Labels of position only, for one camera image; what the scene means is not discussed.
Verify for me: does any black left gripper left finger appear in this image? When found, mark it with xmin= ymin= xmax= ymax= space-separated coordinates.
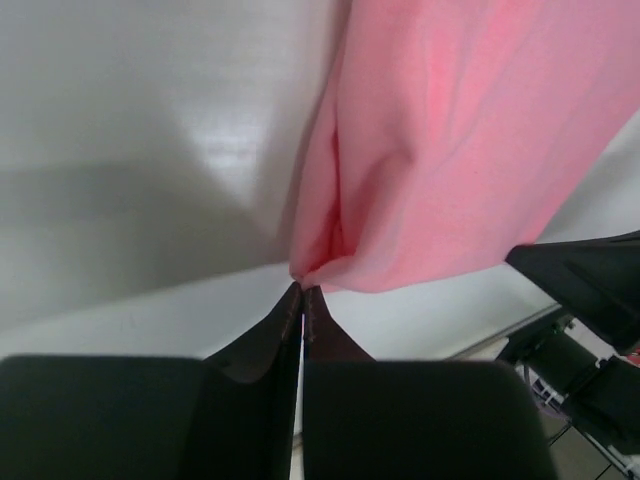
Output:
xmin=1 ymin=284 xmax=302 ymax=479

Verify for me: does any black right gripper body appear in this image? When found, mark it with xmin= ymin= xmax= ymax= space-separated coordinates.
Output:
xmin=497 ymin=314 xmax=639 ymax=475

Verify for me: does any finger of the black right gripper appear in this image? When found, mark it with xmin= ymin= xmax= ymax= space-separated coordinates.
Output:
xmin=506 ymin=231 xmax=639 ymax=350

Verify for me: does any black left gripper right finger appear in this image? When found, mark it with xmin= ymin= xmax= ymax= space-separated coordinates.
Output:
xmin=302 ymin=287 xmax=558 ymax=479

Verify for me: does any light pink t shirt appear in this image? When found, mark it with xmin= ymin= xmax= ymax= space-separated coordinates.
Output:
xmin=289 ymin=1 xmax=639 ymax=292

